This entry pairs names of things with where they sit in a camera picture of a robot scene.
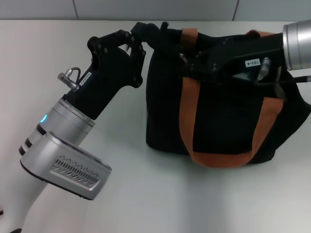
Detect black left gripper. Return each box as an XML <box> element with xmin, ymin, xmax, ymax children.
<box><xmin>61</xmin><ymin>21</ymin><xmax>149</xmax><ymax>121</ymax></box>

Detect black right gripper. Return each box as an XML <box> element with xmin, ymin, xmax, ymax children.
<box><xmin>185</xmin><ymin>32</ymin><xmax>290</xmax><ymax>80</ymax></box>

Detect black food bag orange handles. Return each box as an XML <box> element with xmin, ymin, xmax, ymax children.
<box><xmin>130</xmin><ymin>21</ymin><xmax>311</xmax><ymax>170</ymax></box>

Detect right gripper cable connector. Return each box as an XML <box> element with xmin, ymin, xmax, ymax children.
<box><xmin>255</xmin><ymin>56</ymin><xmax>311</xmax><ymax>100</ymax></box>

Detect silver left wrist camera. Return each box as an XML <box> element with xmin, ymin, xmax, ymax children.
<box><xmin>19</xmin><ymin>131</ymin><xmax>113</xmax><ymax>201</ymax></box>

